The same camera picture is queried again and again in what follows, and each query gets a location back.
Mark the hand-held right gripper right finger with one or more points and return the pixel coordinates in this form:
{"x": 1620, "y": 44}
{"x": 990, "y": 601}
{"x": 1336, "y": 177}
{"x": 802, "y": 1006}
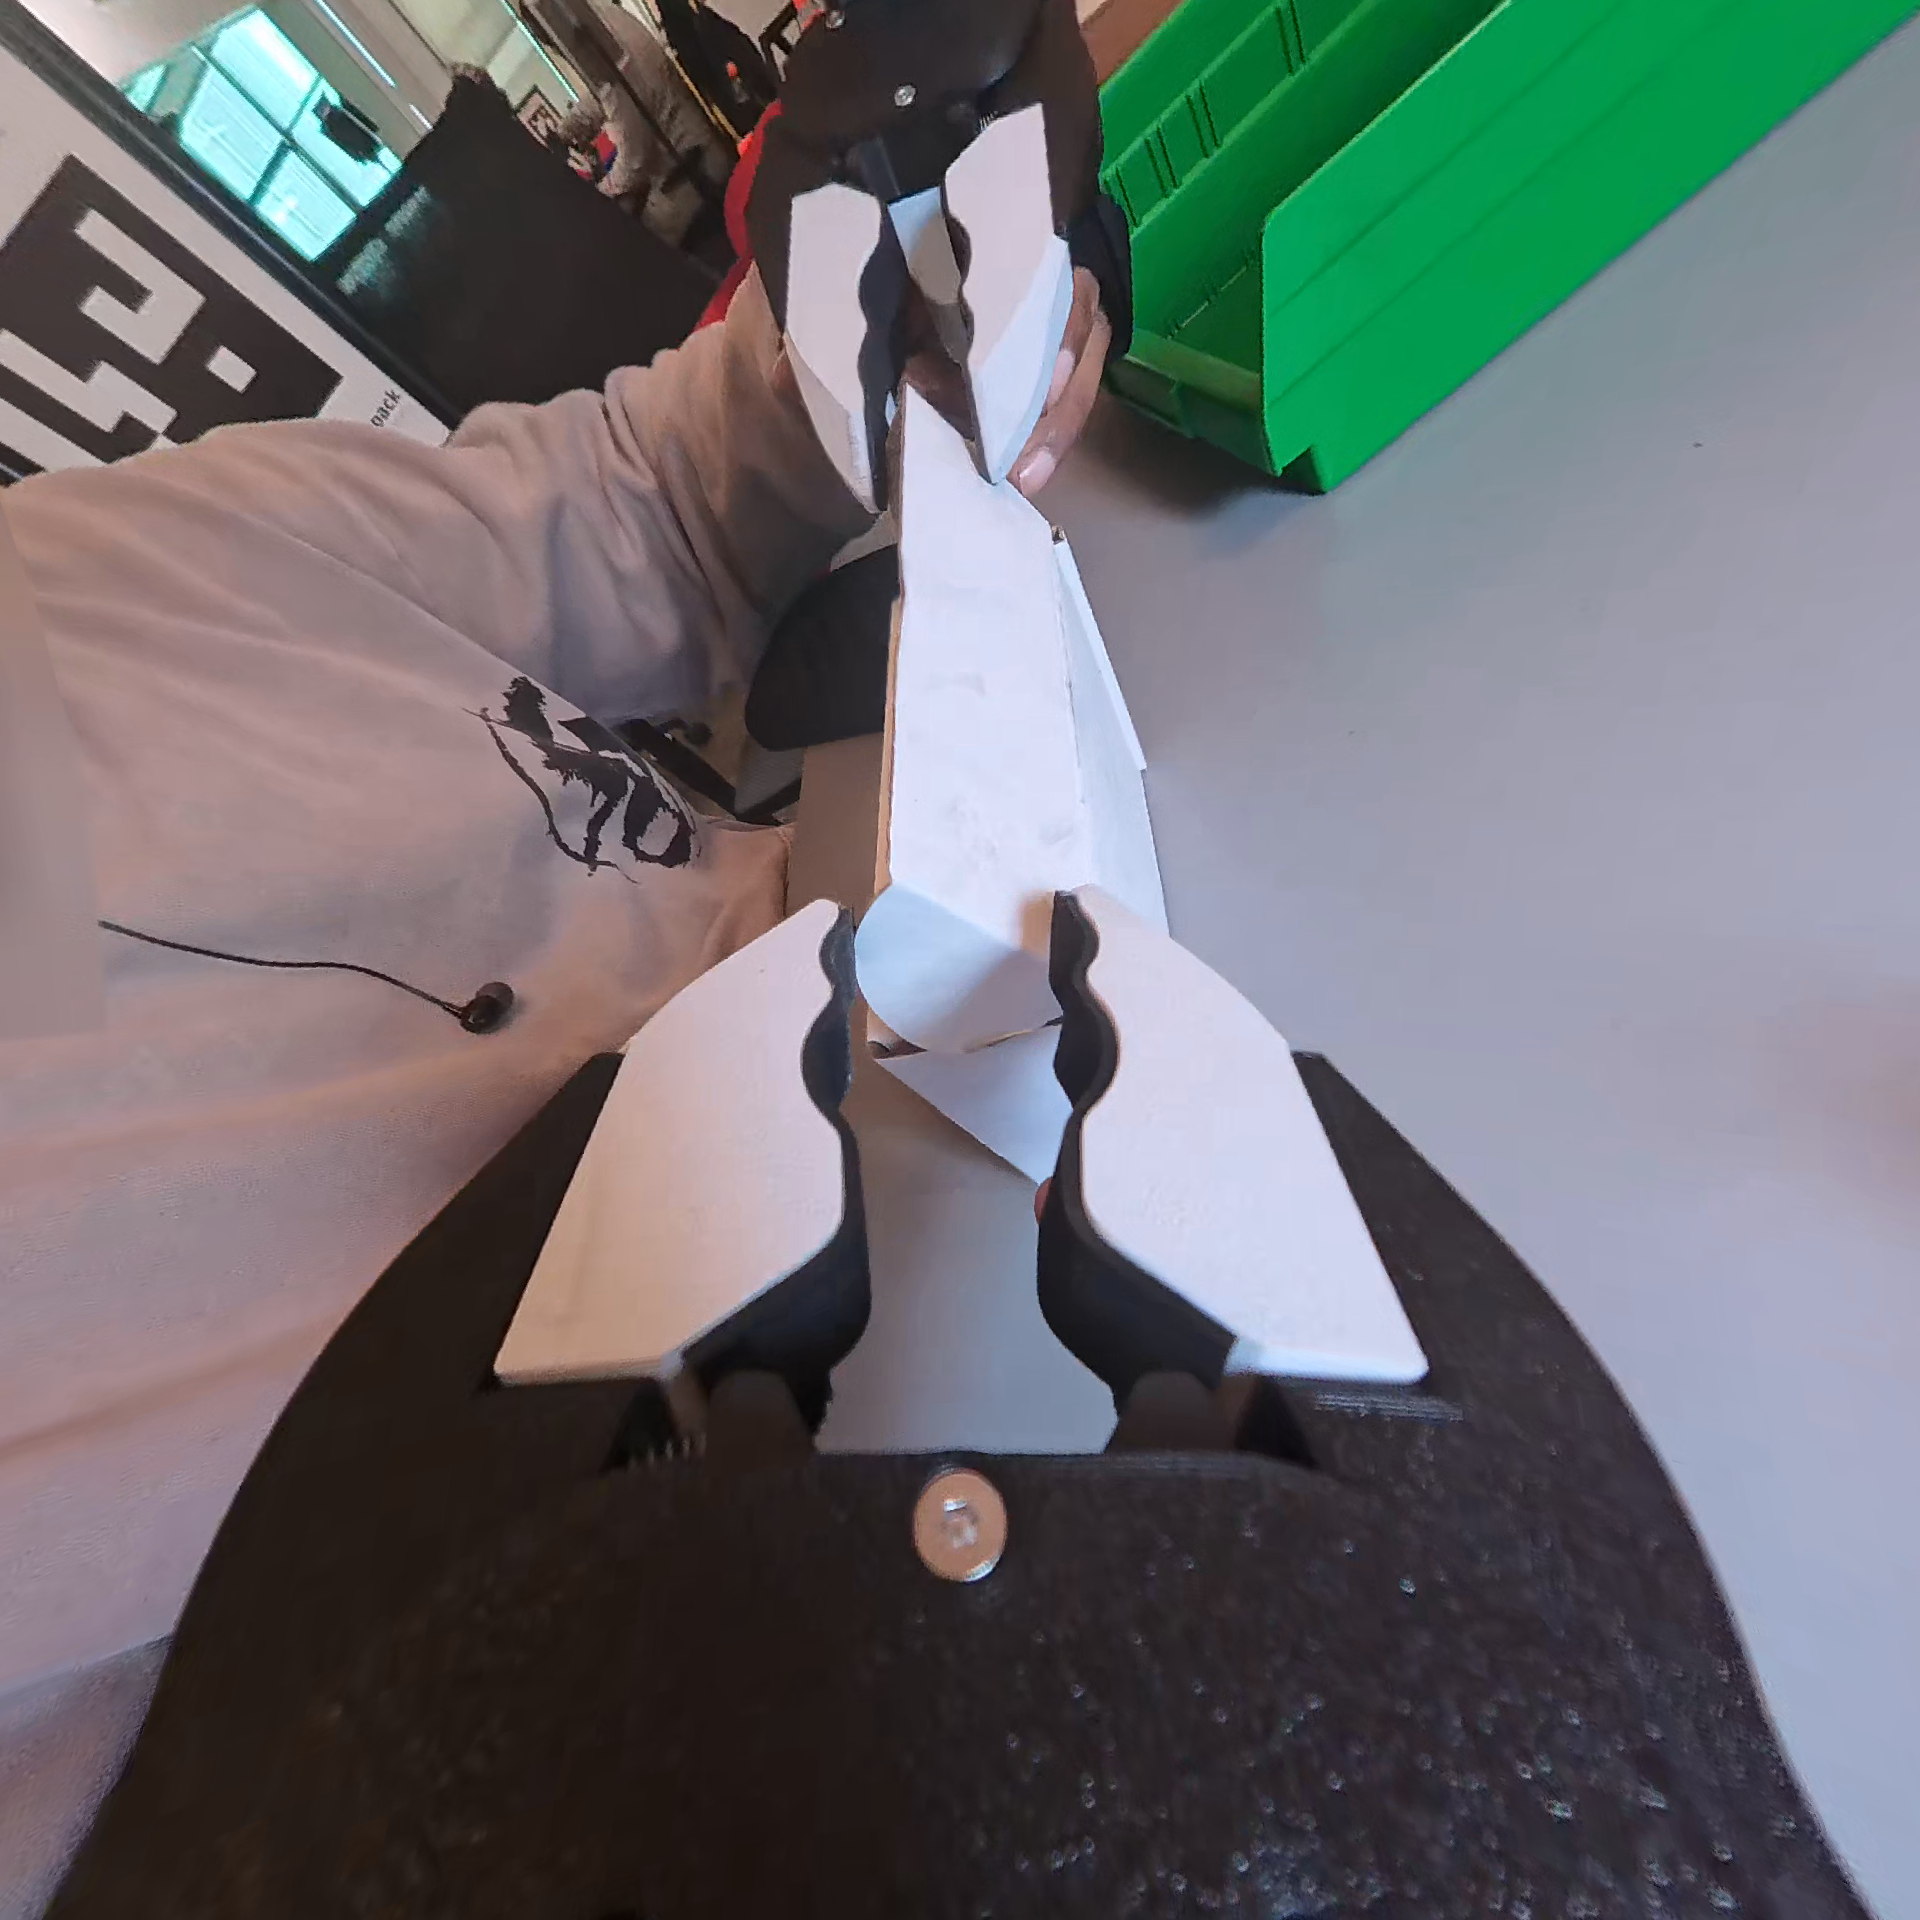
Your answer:
{"x": 1215, "y": 1170}

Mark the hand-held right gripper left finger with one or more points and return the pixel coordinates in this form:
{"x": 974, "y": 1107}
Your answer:
{"x": 691, "y": 1184}

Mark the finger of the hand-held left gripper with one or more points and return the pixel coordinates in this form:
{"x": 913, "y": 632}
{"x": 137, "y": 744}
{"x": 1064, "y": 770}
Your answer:
{"x": 1014, "y": 270}
{"x": 826, "y": 315}

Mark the person's left forearm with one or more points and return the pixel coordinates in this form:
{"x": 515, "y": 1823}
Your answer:
{"x": 660, "y": 449}

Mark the white cardboard box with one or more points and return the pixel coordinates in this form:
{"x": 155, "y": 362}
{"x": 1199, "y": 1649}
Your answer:
{"x": 984, "y": 720}

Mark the person's grey hoodie torso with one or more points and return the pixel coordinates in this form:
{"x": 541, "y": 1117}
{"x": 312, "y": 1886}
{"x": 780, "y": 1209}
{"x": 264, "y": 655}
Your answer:
{"x": 301, "y": 900}

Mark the black partition panel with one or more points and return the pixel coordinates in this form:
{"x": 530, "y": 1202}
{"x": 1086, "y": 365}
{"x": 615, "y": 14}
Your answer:
{"x": 511, "y": 256}

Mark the green plastic bin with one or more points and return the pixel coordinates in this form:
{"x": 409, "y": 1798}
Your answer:
{"x": 1201, "y": 135}
{"x": 1574, "y": 256}

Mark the person's left hand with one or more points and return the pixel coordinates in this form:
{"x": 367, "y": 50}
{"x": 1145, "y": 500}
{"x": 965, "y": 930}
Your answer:
{"x": 1069, "y": 405}

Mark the black and white tag poster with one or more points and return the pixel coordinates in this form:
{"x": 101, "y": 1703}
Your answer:
{"x": 135, "y": 329}

